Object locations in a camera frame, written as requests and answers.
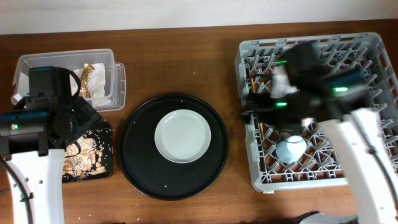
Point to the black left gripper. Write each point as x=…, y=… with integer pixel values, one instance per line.
x=87, y=116

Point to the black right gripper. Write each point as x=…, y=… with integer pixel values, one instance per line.
x=270, y=114

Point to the wooden chopstick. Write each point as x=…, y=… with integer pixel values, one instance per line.
x=254, y=90

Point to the gold snack wrapper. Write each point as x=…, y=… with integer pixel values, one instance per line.
x=84, y=91

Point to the food scraps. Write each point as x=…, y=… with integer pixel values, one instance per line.
x=85, y=159

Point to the white paper napkin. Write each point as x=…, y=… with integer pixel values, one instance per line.
x=96, y=85

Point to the light blue plastic cup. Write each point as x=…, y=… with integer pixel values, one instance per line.
x=291, y=149

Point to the grey plate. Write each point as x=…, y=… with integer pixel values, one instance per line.
x=182, y=136

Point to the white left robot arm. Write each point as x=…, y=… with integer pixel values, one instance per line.
x=36, y=181

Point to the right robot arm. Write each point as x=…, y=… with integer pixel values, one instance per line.
x=360, y=150

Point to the black rectangular waste bin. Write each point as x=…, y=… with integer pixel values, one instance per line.
x=105, y=134

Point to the clear plastic waste bin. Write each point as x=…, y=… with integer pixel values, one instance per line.
x=115, y=87

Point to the grey dishwasher rack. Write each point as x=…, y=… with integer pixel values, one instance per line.
x=319, y=165

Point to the round black tray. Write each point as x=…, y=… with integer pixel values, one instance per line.
x=149, y=171

